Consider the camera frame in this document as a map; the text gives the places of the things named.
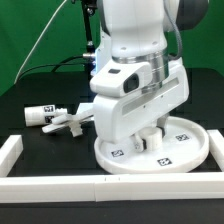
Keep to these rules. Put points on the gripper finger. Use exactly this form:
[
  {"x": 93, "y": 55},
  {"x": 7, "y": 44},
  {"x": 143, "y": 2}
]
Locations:
[
  {"x": 139, "y": 143},
  {"x": 161, "y": 123}
]

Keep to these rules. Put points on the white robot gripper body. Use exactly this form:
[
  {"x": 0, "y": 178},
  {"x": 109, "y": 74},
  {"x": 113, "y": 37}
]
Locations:
[{"x": 117, "y": 118}]

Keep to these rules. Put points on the white round table top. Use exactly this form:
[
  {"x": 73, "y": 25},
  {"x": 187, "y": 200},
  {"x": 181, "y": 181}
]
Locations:
[{"x": 183, "y": 148}]

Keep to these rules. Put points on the white cross-shaped table base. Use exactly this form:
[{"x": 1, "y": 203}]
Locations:
[{"x": 68, "y": 120}]

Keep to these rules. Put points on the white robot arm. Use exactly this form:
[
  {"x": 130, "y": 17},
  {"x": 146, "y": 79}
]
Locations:
[{"x": 136, "y": 32}]

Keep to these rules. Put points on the white marker sheet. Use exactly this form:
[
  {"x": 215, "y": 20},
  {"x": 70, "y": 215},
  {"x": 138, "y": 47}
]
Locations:
[{"x": 85, "y": 108}]

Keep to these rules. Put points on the white right fence bar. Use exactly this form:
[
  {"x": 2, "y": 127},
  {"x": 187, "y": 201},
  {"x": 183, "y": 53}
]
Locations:
[{"x": 216, "y": 147}]

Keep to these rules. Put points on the white fence bar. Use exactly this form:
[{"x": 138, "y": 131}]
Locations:
[
  {"x": 216, "y": 147},
  {"x": 9, "y": 153},
  {"x": 97, "y": 188}
]

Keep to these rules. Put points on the white front fence bar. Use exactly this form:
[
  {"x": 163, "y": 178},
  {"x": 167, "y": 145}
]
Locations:
[{"x": 97, "y": 188}]

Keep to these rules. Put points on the white left fence bar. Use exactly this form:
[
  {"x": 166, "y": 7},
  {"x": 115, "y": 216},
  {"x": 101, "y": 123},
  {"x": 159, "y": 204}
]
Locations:
[{"x": 9, "y": 153}]

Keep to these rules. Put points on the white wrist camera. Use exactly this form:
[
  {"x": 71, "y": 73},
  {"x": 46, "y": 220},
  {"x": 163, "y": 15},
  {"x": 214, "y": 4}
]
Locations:
[{"x": 118, "y": 80}]

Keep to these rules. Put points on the black camera stand pole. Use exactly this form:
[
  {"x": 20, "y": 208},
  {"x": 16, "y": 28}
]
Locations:
[{"x": 88, "y": 9}]

